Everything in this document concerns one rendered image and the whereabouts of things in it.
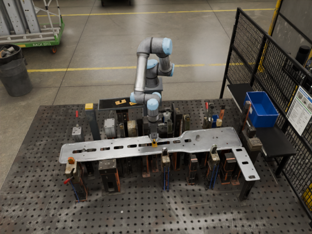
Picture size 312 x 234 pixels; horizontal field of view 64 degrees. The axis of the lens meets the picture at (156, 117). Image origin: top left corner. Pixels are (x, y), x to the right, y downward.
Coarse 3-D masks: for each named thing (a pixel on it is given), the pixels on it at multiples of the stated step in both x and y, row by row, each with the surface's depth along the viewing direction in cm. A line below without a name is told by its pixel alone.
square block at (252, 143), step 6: (252, 138) 187; (258, 138) 187; (252, 144) 183; (258, 144) 183; (246, 150) 194; (252, 150) 185; (258, 150) 187; (252, 156) 191; (246, 162) 196; (252, 162) 196
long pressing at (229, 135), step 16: (224, 128) 204; (64, 144) 193; (80, 144) 193; (96, 144) 193; (112, 144) 193; (128, 144) 192; (176, 144) 192; (192, 144) 192; (208, 144) 191; (224, 144) 191; (240, 144) 191; (64, 160) 182; (80, 160) 182; (96, 160) 183
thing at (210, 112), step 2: (208, 104) 195; (210, 104) 194; (212, 104) 194; (208, 106) 195; (210, 106) 192; (212, 106) 191; (208, 108) 195; (210, 108) 196; (212, 108) 192; (208, 110) 196; (210, 110) 198; (212, 110) 197; (208, 112) 197; (210, 112) 199; (212, 112) 198; (208, 114) 198; (210, 114) 200; (212, 114) 199; (208, 116) 199; (210, 116) 201; (208, 118) 200; (210, 118) 202
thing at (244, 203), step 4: (248, 176) 171; (252, 176) 171; (244, 184) 178; (248, 184) 171; (252, 184) 172; (244, 188) 178; (248, 188) 176; (240, 192) 186; (244, 192) 179; (248, 192) 180; (240, 196) 186; (244, 196) 183; (240, 200) 187; (244, 200) 188; (240, 204) 186; (244, 204) 186; (248, 204) 186
